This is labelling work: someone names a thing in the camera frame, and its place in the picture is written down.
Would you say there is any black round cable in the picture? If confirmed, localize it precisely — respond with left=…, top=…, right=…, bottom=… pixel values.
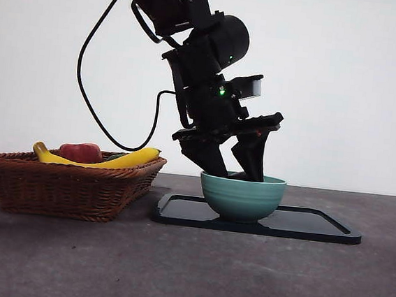
left=70, top=0, right=185, bottom=156

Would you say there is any dark green rectangular tray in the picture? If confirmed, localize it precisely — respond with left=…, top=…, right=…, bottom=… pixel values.
left=151, top=191, right=366, bottom=247

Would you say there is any brown wicker basket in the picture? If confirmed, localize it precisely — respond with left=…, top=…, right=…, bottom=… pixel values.
left=0, top=140, right=168, bottom=229

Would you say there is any teal ribbed bowl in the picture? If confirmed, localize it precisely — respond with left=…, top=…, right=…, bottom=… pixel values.
left=196, top=168, right=289, bottom=229

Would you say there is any red apple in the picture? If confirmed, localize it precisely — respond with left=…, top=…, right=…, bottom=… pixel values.
left=58, top=140, right=104, bottom=164

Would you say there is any black flat cable loop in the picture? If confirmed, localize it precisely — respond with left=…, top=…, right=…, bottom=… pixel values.
left=127, top=3, right=170, bottom=44

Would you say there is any pale grey camera box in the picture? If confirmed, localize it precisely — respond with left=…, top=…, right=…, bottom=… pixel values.
left=228, top=73, right=265, bottom=103

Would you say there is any yellow banana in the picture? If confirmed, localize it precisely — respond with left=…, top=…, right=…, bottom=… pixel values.
left=31, top=135, right=163, bottom=175

